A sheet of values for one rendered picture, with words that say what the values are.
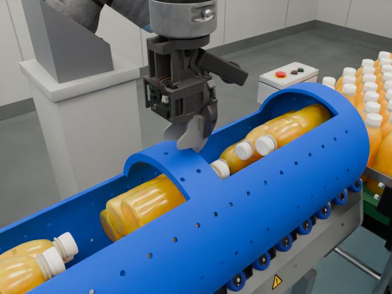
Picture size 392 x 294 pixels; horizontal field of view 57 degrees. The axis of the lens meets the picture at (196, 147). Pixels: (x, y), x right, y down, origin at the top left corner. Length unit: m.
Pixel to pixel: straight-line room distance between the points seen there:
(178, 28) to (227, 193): 0.26
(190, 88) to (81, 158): 0.91
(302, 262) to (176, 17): 0.66
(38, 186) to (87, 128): 1.39
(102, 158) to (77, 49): 0.42
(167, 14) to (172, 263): 0.33
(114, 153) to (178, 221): 0.92
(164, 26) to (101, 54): 0.80
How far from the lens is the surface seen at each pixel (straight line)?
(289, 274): 0.90
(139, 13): 1.28
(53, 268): 0.55
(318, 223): 0.94
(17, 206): 2.55
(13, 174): 2.85
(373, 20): 5.51
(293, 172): 0.67
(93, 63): 1.27
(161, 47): 0.48
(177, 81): 0.51
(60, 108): 1.25
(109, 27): 3.65
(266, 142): 0.75
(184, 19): 0.47
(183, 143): 0.56
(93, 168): 1.41
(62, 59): 1.23
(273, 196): 0.63
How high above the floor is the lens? 1.58
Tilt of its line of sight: 34 degrees down
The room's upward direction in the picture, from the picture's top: straight up
